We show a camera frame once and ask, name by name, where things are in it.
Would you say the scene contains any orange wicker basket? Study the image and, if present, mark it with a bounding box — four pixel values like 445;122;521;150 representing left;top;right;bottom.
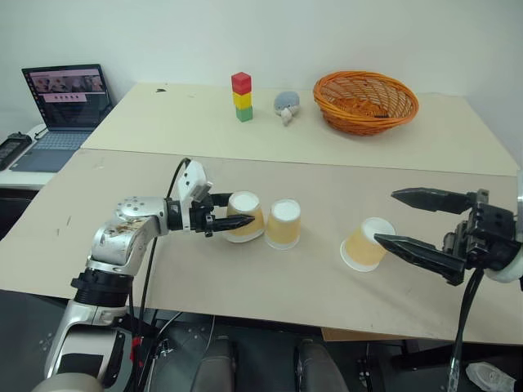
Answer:
312;70;420;135

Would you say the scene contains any dark rounded shape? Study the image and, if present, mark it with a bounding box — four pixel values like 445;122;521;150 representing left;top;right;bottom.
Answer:
294;337;349;392
190;335;239;392

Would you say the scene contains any white crumpled wrapper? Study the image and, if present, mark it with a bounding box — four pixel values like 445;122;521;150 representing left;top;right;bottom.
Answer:
465;360;517;392

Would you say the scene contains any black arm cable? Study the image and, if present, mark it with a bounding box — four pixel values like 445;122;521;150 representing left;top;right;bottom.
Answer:
129;157;192;392
448;268;485;392

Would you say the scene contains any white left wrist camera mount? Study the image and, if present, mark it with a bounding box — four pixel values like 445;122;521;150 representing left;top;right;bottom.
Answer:
175;160;214;205

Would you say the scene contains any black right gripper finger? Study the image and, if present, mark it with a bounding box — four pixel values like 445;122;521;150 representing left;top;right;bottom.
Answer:
373;233;467;287
391;187;476;215

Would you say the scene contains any red cube block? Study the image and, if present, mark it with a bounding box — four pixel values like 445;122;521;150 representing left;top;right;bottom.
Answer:
230;71;252;95

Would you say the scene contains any white side table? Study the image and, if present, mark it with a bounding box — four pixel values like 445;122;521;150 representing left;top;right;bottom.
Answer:
0;121;85;191

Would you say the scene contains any black handheld device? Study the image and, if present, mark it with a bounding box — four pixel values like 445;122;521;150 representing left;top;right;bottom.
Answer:
0;131;34;172

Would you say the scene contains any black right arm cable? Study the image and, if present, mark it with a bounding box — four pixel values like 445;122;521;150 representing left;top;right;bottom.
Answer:
448;268;485;392

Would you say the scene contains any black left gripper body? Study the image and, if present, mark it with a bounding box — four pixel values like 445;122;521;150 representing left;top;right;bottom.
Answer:
188;194;217;239

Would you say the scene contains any brown cardboard piece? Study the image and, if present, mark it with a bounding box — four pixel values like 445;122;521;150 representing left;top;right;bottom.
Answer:
320;325;406;342

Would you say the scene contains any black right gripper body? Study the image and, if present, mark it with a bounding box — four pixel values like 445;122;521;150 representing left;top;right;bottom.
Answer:
442;188;523;271

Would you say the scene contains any yellow paper cup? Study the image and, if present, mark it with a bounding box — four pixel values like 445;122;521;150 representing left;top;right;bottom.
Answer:
264;198;303;252
339;216;397;274
225;189;266;245

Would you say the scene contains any yellow cube block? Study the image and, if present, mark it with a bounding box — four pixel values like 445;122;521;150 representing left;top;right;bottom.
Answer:
231;91;253;110

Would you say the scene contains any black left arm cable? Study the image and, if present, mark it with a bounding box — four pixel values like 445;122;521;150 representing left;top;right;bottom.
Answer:
129;157;192;392

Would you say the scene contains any blue open laptop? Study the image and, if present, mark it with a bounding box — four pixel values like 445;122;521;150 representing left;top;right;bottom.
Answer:
9;63;115;173

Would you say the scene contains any grey plush toy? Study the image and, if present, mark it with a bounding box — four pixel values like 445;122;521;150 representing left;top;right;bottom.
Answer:
272;90;303;127

